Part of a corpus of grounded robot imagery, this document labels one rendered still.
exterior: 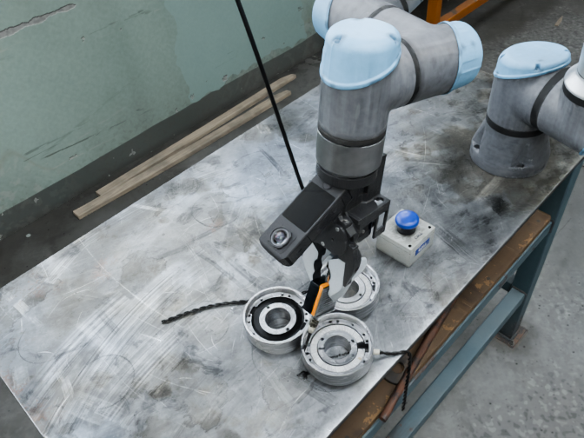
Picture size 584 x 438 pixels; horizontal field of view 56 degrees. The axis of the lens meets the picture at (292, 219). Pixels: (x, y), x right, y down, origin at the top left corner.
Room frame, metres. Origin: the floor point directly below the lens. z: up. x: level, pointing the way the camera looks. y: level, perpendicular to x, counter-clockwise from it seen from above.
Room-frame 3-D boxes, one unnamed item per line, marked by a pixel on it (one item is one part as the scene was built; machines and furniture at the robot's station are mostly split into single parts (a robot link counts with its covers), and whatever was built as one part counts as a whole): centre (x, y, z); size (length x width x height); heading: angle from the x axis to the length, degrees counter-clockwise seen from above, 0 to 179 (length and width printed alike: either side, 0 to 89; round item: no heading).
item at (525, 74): (0.84, -0.46, 0.97); 0.13 x 0.12 x 0.14; 29
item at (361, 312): (0.53, -0.07, 0.82); 0.10 x 0.10 x 0.04
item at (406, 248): (0.63, -0.20, 0.82); 0.08 x 0.07 x 0.05; 131
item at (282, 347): (0.49, 0.04, 0.82); 0.10 x 0.10 x 0.04
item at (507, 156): (0.85, -0.45, 0.85); 0.15 x 0.15 x 0.10
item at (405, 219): (0.63, -0.19, 0.85); 0.04 x 0.04 x 0.05
